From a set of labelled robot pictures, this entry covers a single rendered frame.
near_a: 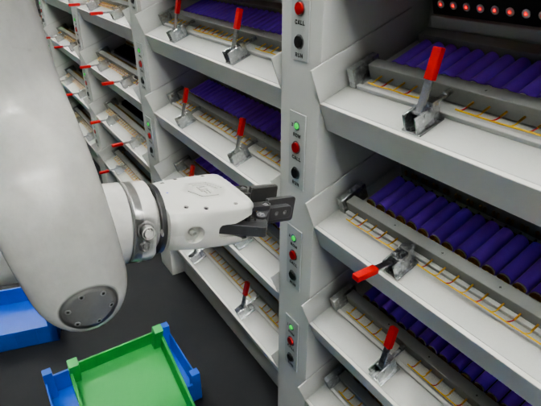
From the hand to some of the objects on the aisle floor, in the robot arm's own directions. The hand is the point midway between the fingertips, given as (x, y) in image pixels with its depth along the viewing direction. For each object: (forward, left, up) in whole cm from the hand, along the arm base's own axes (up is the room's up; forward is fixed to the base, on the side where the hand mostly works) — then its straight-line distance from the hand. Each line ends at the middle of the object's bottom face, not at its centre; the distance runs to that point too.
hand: (270, 203), depth 59 cm
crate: (-17, +27, -58) cm, 66 cm away
